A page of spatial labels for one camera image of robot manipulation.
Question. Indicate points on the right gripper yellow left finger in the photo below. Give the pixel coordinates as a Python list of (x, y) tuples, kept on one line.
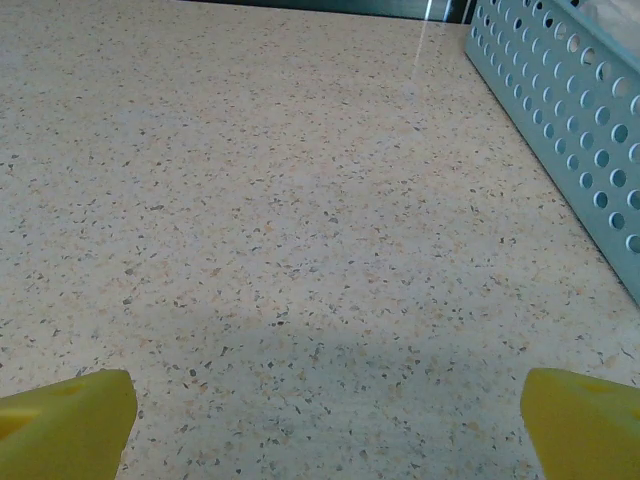
[(75, 425)]

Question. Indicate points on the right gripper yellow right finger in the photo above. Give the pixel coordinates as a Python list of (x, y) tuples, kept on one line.
[(580, 430)]

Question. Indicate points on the pale perforated plastic basket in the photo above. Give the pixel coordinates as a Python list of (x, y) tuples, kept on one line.
[(555, 85)]

